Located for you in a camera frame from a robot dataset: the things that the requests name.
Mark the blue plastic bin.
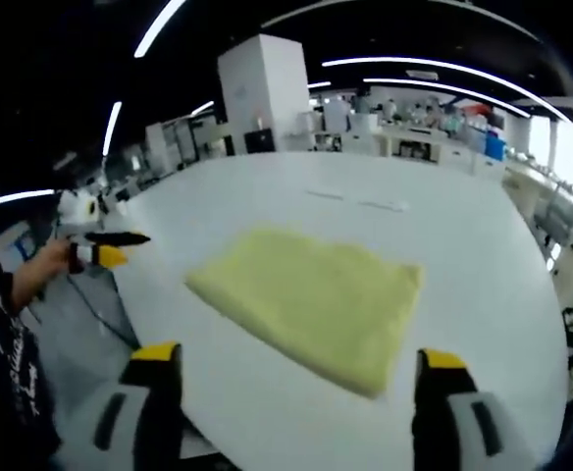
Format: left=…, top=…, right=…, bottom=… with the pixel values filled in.
left=485, top=132, right=507, bottom=163

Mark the white cabinet unit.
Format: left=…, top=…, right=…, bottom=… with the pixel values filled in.
left=323, top=97, right=350, bottom=132

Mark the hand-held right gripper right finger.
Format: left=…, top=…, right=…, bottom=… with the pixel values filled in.
left=411, top=347, right=526, bottom=471

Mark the white counter with shelves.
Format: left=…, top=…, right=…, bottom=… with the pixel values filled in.
left=379, top=125, right=489, bottom=173

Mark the yellow and blue garment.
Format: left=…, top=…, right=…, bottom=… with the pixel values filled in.
left=183, top=224, right=424, bottom=399

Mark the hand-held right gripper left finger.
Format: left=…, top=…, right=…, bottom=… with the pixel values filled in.
left=68, top=341, right=184, bottom=471

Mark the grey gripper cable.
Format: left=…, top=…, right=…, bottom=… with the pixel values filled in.
left=68, top=273, right=140, bottom=350

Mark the shorter arc ceiling light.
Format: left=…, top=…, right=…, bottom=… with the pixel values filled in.
left=363, top=77, right=532, bottom=118

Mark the person's left hand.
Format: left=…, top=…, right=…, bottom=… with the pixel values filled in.
left=31, top=239, right=75, bottom=284

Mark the grey chair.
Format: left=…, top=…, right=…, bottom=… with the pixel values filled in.
left=536, top=195, right=573, bottom=249

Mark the long curved ceiling light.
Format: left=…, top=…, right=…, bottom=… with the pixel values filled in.
left=132, top=0, right=187, bottom=59

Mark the long arc ceiling light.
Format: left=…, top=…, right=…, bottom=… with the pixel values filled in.
left=321, top=57, right=570, bottom=122

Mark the white pillar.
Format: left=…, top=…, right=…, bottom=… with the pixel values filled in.
left=217, top=32, right=310, bottom=156

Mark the black cabinet box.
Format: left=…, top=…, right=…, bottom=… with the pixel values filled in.
left=244, top=129, right=276, bottom=154

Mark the short ceiling light strip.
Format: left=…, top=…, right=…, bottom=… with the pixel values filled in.
left=102, top=101, right=124, bottom=157

